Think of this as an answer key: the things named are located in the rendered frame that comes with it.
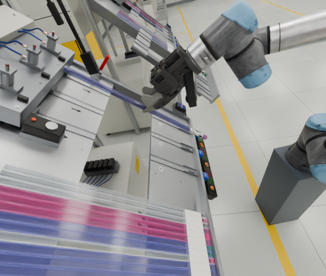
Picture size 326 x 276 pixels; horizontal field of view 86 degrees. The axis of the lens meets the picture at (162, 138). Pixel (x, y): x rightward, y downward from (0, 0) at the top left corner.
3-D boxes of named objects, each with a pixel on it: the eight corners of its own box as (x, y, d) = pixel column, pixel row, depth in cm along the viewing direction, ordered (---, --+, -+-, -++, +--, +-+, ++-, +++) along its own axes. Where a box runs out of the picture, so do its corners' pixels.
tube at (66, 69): (204, 137, 68) (206, 135, 67) (205, 139, 67) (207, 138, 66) (64, 68, 48) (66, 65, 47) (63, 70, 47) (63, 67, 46)
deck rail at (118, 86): (182, 125, 90) (189, 118, 87) (182, 128, 89) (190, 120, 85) (21, 49, 63) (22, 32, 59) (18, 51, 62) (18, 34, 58)
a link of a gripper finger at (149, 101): (131, 102, 54) (152, 82, 50) (146, 113, 57) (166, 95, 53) (131, 108, 52) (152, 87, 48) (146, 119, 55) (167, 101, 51)
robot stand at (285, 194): (280, 193, 123) (311, 139, 84) (297, 219, 110) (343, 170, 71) (254, 199, 123) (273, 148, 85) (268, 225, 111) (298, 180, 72)
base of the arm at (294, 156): (310, 142, 83) (319, 127, 76) (337, 168, 72) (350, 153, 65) (278, 149, 84) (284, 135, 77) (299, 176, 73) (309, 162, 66)
